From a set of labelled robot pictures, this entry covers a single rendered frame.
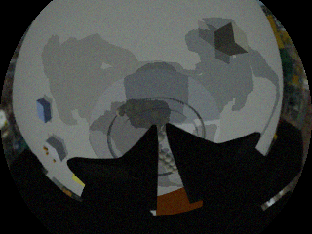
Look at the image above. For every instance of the small blue block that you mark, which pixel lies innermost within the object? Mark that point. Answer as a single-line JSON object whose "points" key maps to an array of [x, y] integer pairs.
{"points": [[43, 109]]}

